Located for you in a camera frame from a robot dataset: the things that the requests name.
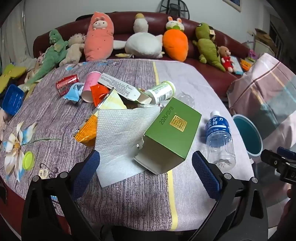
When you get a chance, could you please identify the pink carrot bunny plush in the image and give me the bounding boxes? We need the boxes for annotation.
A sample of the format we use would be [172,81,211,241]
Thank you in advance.
[84,13,114,62]

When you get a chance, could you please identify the plaid pink grey blanket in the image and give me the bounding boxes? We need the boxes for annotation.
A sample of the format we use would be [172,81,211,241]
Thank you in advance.
[227,53,296,230]

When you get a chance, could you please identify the yellow plush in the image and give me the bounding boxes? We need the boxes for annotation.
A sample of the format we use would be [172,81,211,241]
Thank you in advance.
[0,64,27,94]

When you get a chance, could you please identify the orange snack packet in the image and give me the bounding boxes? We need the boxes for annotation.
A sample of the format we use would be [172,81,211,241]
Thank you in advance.
[73,113,99,147]

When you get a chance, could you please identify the olive green dinosaur plush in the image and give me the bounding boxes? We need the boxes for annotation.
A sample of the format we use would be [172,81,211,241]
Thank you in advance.
[192,22,226,72]

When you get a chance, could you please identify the light green dinosaur plush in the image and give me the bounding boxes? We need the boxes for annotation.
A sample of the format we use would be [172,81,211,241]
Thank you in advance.
[24,29,70,85]

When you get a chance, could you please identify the white duck plush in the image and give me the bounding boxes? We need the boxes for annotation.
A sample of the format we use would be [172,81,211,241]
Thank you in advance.
[113,13,165,58]

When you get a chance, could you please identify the black mesh office chair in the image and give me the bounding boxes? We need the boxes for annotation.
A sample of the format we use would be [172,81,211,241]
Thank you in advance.
[160,0,191,20]

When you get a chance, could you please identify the white curtain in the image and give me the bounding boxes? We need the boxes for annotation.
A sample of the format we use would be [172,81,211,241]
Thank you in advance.
[0,14,31,72]

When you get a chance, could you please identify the pink paper cup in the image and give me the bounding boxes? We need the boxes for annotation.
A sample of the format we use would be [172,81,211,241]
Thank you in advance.
[81,71,102,103]

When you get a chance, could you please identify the orange carrot bunny plush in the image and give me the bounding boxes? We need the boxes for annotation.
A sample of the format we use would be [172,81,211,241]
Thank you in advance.
[162,16,189,62]

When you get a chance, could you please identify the blue plastic tray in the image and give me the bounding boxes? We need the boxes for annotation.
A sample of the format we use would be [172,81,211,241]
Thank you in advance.
[2,84,25,116]

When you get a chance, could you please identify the purple floral tablecloth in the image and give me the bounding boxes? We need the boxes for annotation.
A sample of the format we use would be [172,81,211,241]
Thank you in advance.
[0,58,255,232]

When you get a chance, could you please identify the wall picture frame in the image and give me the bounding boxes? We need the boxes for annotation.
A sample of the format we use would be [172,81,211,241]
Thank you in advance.
[223,0,242,12]

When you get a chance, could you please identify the lime green lid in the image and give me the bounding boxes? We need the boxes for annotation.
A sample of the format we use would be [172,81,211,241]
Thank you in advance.
[23,151,35,171]

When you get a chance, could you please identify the clear plastic bag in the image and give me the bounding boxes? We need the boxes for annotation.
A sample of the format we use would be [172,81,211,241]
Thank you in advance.
[174,91,196,109]

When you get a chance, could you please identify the pale yellow snack packet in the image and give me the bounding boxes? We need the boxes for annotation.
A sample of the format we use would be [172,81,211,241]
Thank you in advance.
[92,88,127,116]

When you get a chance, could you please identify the person's right hand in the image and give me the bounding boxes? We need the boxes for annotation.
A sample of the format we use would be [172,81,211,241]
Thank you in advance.
[277,189,296,232]

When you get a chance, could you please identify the beige doll plush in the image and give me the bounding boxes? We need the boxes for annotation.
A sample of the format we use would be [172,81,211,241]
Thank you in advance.
[59,34,86,67]

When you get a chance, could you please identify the light blue snack wrapper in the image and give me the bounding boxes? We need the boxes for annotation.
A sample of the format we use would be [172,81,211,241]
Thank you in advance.
[63,82,85,103]

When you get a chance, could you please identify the cardboard boxes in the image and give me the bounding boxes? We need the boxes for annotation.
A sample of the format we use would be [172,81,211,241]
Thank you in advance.
[247,28,278,56]

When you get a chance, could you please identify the dark red leather sofa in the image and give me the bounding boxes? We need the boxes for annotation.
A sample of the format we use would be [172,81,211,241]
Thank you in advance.
[32,11,255,102]

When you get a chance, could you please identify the long white carton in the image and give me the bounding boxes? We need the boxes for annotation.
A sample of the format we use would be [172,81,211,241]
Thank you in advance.
[97,73,153,105]

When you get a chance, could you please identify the orange red snack wrapper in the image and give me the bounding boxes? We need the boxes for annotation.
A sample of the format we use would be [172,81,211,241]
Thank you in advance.
[90,84,110,107]

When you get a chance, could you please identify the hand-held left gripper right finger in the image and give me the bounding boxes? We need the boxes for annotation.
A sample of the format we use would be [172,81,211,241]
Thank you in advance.
[191,150,269,241]

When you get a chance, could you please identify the white paper towel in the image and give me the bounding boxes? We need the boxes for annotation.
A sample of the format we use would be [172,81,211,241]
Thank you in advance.
[94,105,161,188]

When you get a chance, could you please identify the orange booklet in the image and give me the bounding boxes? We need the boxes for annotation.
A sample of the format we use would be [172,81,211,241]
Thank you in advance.
[240,58,252,71]

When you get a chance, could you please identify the blue white book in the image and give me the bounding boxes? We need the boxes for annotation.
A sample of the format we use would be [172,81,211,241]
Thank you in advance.
[229,56,244,75]

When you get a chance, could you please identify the small pink plush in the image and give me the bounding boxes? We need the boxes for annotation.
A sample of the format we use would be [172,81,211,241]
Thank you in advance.
[35,51,47,70]

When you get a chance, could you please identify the brown teddy bear plush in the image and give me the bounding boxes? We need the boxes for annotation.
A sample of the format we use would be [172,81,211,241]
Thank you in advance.
[218,46,234,73]

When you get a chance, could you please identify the teal plastic bin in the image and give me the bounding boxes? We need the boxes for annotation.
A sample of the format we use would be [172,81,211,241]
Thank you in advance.
[232,114,263,158]

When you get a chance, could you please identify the green carton box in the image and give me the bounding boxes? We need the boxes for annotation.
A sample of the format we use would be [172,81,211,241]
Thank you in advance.
[134,97,202,175]

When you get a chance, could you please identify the red soda can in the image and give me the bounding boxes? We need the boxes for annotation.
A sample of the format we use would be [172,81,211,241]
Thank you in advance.
[55,75,80,96]

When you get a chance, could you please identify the clear water bottle blue label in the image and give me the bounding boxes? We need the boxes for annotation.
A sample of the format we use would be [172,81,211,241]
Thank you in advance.
[205,110,236,172]

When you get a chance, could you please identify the white bottle green label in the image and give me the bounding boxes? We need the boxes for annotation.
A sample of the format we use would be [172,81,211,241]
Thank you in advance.
[144,81,176,105]

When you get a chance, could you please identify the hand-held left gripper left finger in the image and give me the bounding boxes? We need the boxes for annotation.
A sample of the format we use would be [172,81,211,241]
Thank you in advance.
[22,150,101,241]

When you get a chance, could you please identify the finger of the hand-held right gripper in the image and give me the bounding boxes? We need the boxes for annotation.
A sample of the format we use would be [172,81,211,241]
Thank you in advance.
[261,149,286,173]
[277,147,296,163]

